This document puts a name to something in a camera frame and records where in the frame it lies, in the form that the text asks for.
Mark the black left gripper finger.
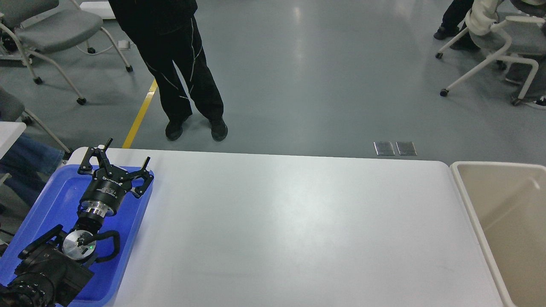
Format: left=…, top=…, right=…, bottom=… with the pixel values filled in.
left=78, top=138, right=113, bottom=175
left=124, top=156, right=154, bottom=199

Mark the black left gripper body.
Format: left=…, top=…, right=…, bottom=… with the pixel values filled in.
left=79, top=167, right=136, bottom=217

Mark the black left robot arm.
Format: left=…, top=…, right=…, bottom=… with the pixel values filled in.
left=1, top=140, right=154, bottom=307

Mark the blue plastic tray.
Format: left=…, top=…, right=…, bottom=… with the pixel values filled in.
left=0, top=165, right=153, bottom=307

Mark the seated person in jeans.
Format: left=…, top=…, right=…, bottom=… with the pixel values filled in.
left=0, top=133, right=65, bottom=206

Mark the white side table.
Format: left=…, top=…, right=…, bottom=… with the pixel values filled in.
left=0, top=121, right=26, bottom=159

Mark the grey office chair left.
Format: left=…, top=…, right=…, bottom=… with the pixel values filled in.
left=0, top=0, right=133, bottom=105

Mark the standing person in black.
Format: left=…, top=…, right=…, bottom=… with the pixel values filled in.
left=109, top=0, right=228, bottom=142

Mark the metal floor socket left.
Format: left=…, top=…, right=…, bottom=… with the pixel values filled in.
left=374, top=141, right=396, bottom=156

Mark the metal floor socket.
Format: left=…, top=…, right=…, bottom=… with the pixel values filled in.
left=374, top=141, right=396, bottom=156
left=396, top=141, right=418, bottom=156

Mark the metal floor socket right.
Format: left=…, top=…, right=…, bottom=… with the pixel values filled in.
left=396, top=141, right=418, bottom=156

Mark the beige plastic bin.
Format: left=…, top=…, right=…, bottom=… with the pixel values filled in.
left=450, top=162, right=546, bottom=307

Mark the seated person at right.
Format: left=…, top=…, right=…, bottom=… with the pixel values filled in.
left=433, top=0, right=480, bottom=52

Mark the white chair right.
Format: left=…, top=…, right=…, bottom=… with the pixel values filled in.
left=436, top=0, right=545, bottom=106

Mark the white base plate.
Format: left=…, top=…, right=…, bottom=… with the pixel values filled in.
left=79, top=1, right=116, bottom=20

